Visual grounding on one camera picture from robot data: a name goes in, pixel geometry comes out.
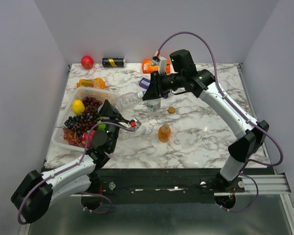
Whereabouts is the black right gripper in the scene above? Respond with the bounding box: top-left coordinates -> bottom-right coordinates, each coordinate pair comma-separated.
142,70 -> 185,99

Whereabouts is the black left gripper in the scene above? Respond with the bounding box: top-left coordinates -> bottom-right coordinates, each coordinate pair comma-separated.
98,100 -> 130,152

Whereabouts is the blue white bottle cap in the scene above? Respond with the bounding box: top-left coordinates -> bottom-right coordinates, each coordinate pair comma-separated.
137,91 -> 146,98

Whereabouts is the large clear plastic bottle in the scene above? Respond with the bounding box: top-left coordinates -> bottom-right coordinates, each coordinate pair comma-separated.
112,92 -> 143,112

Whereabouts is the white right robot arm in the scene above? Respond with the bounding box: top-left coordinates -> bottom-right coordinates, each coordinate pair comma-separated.
143,49 -> 269,192

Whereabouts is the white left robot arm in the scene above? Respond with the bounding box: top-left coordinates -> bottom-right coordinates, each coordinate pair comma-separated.
11,100 -> 140,225

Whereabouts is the small water bottle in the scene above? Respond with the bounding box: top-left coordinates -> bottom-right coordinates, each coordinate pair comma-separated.
147,99 -> 161,113

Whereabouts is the orange bottle cap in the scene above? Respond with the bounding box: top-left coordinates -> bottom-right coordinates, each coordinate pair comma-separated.
168,107 -> 175,114

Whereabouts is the orange juice bottle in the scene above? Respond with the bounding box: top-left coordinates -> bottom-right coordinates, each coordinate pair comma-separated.
158,124 -> 171,142

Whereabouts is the purple toothpaste box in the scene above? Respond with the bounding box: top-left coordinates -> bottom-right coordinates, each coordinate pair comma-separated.
139,77 -> 169,99

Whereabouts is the dark red grapes bunch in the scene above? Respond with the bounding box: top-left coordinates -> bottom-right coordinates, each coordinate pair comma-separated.
75,96 -> 102,137

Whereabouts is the orange razor box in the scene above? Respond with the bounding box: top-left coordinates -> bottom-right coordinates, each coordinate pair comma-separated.
142,59 -> 171,74

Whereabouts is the orange snack bag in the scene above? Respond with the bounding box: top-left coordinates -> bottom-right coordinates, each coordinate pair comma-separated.
76,77 -> 105,89

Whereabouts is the pink dragon fruit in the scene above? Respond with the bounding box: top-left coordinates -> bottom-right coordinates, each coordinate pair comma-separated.
81,130 -> 97,148

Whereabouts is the dark blue grapes bunch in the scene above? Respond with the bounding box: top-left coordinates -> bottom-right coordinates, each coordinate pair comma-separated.
64,115 -> 81,132

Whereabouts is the light red grapes bunch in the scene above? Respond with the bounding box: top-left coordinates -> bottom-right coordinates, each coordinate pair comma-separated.
63,127 -> 82,147

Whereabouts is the black gold can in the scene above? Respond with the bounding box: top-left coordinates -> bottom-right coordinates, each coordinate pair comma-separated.
102,58 -> 126,68

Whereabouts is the red apple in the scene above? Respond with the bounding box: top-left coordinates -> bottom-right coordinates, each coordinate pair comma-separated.
81,56 -> 94,70

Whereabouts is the white plastic basket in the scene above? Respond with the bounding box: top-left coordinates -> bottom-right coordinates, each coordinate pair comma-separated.
51,87 -> 119,152

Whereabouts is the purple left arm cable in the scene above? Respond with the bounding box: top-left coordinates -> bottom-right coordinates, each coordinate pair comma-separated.
17,121 -> 135,225

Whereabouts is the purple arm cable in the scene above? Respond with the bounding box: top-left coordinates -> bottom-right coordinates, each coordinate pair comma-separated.
156,31 -> 284,212
17,121 -> 135,225

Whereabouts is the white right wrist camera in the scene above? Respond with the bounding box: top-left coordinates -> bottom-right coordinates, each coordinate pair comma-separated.
151,56 -> 167,74

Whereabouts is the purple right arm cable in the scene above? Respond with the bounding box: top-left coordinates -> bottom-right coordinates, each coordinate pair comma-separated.
156,31 -> 284,212

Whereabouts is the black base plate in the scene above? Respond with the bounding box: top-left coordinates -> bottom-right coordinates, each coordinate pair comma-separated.
39,167 -> 277,205

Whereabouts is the aluminium mounting rail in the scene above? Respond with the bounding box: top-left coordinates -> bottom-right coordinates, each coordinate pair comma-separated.
29,174 -> 291,198

